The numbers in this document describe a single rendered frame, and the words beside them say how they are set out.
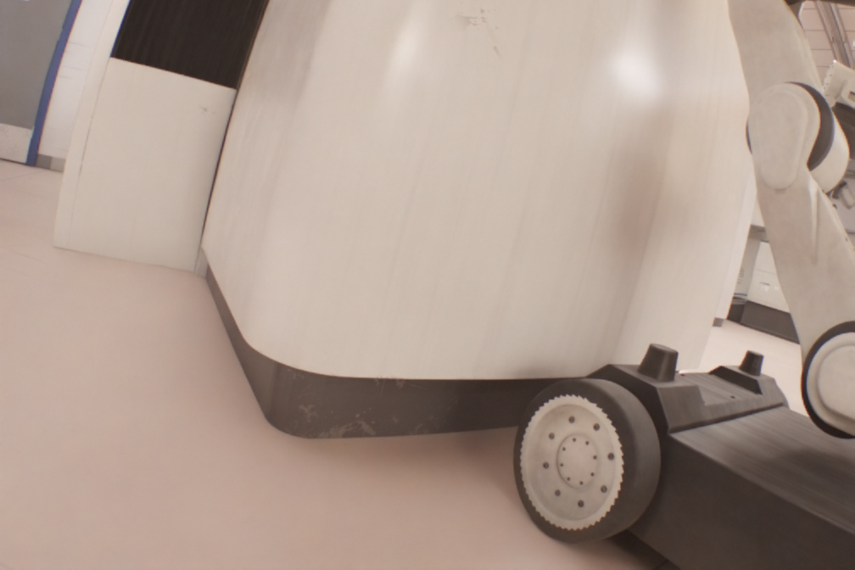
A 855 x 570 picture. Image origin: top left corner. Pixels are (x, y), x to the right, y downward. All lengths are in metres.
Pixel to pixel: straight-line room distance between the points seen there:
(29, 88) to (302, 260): 3.61
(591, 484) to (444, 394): 0.29
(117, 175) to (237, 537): 1.12
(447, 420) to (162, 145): 1.06
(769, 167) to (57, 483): 0.89
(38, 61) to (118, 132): 2.66
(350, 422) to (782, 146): 0.70
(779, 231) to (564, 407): 0.37
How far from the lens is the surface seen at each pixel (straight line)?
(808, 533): 0.52
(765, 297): 6.98
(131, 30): 1.47
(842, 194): 0.95
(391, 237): 0.55
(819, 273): 0.68
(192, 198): 1.42
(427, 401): 0.73
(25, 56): 4.07
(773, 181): 0.67
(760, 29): 0.84
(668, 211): 0.99
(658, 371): 0.60
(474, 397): 0.78
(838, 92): 0.95
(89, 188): 1.44
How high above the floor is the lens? 0.33
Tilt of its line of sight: 4 degrees down
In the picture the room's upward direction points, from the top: 15 degrees clockwise
